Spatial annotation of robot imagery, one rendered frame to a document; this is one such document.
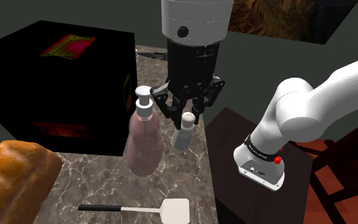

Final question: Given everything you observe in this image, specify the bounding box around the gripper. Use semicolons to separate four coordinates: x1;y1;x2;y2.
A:
149;39;226;130

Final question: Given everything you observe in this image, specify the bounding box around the grey salt shaker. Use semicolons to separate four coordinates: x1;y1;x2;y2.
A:
172;111;196;151

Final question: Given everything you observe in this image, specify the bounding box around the black kitchen utensil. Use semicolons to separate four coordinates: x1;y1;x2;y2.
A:
137;51;169;62

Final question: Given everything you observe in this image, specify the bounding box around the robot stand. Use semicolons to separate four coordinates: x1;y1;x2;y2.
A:
204;106;315;224

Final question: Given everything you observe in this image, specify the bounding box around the pink soap dispenser bottle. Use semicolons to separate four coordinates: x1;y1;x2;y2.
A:
126;85;164;178

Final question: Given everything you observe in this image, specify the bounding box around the large black box appliance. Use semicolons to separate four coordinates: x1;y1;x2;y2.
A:
0;20;139;157

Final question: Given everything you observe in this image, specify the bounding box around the dark wooden chair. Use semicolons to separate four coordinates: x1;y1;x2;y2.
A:
288;114;358;224

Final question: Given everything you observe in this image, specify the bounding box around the brown bread loaf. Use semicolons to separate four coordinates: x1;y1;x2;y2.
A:
0;139;64;224

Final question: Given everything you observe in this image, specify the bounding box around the brown landscape wall picture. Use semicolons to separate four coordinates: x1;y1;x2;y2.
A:
227;0;358;45

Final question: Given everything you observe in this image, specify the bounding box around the white spatula with black handle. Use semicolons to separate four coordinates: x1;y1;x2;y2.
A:
78;198;191;224

